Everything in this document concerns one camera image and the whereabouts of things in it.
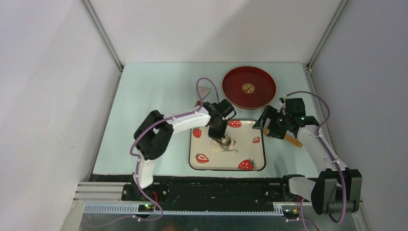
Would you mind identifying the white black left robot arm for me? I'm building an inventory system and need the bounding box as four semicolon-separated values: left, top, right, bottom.
130;99;235;201

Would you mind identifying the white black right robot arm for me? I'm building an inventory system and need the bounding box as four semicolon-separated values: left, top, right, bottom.
253;98;362;215

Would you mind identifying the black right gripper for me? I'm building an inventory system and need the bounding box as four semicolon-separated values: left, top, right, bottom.
252;105;291;140

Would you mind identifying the metal scraper wooden handle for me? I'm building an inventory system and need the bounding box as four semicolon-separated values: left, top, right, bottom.
195;86;212;107

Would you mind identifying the wooden dough roller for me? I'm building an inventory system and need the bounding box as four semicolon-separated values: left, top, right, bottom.
262;119;303;148

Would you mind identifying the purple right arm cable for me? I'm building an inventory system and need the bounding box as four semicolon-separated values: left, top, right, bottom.
280;91;347;231

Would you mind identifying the strawberry print rectangular tray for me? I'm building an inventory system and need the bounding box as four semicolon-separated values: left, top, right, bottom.
189;120;266;171

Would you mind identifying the round red lacquer tray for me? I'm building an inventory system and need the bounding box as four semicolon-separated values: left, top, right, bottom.
221;66;277;110

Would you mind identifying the round metal cutter ring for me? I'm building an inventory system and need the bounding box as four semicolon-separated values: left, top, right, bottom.
218;136;233;149

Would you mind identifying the white dough piece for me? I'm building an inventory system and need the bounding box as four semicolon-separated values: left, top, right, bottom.
210;137;236;152

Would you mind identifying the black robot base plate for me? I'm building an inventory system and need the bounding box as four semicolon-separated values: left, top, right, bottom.
121;175;311;213

